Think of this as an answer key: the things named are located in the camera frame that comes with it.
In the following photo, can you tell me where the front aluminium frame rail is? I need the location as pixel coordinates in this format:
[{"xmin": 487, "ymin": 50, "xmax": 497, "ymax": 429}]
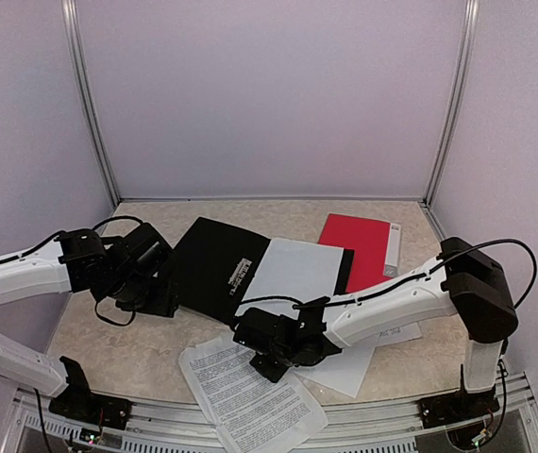
[{"xmin": 0, "ymin": 374, "xmax": 538, "ymax": 452}]

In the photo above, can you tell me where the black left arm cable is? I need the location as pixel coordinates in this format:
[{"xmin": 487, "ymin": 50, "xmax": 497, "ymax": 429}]
[{"xmin": 0, "ymin": 215, "xmax": 147, "ymax": 327}]

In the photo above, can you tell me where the printed text paper sheet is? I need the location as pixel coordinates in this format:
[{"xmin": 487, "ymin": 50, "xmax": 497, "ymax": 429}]
[{"xmin": 178, "ymin": 334, "xmax": 328, "ymax": 452}]

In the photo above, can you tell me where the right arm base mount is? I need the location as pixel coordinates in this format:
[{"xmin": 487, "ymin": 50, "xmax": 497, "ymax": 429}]
[{"xmin": 417, "ymin": 366, "xmax": 500, "ymax": 429}]

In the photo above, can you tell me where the aluminium corner post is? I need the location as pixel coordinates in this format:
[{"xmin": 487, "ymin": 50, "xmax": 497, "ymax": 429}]
[
  {"xmin": 61, "ymin": 0, "xmax": 122, "ymax": 209},
  {"xmin": 423, "ymin": 0, "xmax": 480, "ymax": 210}
]

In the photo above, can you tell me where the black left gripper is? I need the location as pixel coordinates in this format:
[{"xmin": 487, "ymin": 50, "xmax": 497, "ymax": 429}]
[{"xmin": 106, "ymin": 269, "xmax": 178, "ymax": 317}]

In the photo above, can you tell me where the black clip folder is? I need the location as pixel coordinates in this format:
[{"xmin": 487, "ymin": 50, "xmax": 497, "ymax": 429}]
[{"xmin": 167, "ymin": 216, "xmax": 356, "ymax": 329}]

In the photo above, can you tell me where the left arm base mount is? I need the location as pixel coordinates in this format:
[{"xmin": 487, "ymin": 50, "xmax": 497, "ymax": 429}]
[{"xmin": 49, "ymin": 356, "xmax": 133, "ymax": 430}]

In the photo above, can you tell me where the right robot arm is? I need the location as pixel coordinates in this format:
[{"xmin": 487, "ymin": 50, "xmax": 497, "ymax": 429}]
[{"xmin": 233, "ymin": 237, "xmax": 518, "ymax": 419}]

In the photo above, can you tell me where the red plastic folder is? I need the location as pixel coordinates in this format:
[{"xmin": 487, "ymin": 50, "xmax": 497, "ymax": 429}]
[{"xmin": 318, "ymin": 213, "xmax": 401, "ymax": 294}]

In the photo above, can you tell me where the white paper sheet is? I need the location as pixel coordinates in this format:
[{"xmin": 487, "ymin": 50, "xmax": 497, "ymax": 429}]
[{"xmin": 235, "ymin": 238, "xmax": 345, "ymax": 319}]

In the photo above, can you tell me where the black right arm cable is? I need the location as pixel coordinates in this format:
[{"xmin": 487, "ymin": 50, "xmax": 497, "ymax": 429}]
[{"xmin": 230, "ymin": 239, "xmax": 538, "ymax": 331}]

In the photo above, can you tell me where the left aluminium corner post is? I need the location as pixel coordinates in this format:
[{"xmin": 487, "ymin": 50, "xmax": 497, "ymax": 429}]
[{"xmin": 61, "ymin": 0, "xmax": 122, "ymax": 209}]

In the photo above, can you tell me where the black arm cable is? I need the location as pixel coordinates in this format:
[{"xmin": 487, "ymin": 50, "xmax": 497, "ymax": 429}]
[
  {"xmin": 230, "ymin": 239, "xmax": 538, "ymax": 331},
  {"xmin": 0, "ymin": 215, "xmax": 147, "ymax": 327}
]

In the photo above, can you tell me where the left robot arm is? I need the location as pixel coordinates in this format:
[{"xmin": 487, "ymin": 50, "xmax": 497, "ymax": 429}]
[{"xmin": 0, "ymin": 222, "xmax": 177, "ymax": 420}]

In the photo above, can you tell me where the silver spine lever clip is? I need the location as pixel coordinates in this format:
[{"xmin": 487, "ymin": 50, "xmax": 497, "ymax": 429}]
[{"xmin": 227, "ymin": 259, "xmax": 252, "ymax": 296}]

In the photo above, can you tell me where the printed sheet under red folder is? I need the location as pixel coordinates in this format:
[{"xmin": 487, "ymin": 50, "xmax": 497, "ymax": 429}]
[{"xmin": 378, "ymin": 323, "xmax": 422, "ymax": 346}]

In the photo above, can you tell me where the right aluminium corner post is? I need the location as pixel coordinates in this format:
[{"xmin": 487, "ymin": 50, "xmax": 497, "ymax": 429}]
[{"xmin": 423, "ymin": 0, "xmax": 480, "ymax": 210}]

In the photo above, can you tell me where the white paper sheet underneath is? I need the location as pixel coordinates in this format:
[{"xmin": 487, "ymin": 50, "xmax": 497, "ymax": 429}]
[{"xmin": 294, "ymin": 345, "xmax": 375, "ymax": 398}]

